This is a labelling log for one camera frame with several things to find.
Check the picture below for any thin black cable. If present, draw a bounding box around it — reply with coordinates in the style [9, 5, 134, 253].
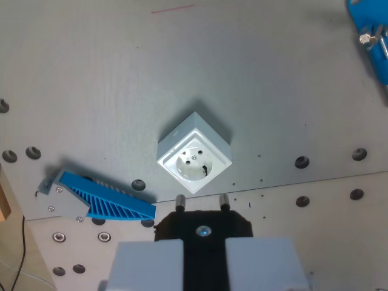
[8, 215, 27, 291]

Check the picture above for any silver metal bolt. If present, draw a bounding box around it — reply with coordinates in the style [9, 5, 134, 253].
[358, 25, 388, 59]

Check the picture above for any blue ribbed finger, grey mount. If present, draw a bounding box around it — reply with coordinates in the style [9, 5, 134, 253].
[35, 169, 157, 223]

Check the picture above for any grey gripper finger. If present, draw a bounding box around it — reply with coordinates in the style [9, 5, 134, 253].
[98, 239, 185, 291]
[225, 237, 313, 291]

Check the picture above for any black two-pin power plug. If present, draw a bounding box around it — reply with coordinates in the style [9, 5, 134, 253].
[153, 193, 254, 291]

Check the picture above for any white wall socket box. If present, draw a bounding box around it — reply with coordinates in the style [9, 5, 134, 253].
[156, 111, 233, 195]

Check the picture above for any blue plastic fixture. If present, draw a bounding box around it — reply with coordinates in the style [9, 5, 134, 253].
[346, 0, 388, 107]

